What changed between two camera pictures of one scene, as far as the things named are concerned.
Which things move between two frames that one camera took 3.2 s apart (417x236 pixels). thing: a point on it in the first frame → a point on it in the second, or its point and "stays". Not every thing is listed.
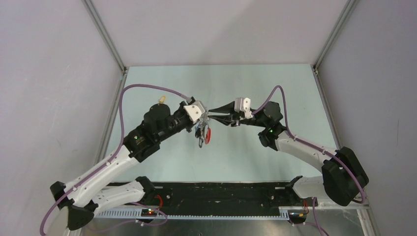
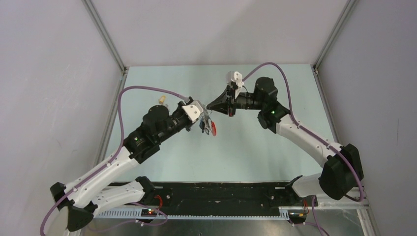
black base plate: x=221 y=195 stays
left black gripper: x=181 y=108 stays
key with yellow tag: x=162 y=99 stays
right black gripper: x=234 y=119 → x=221 y=104
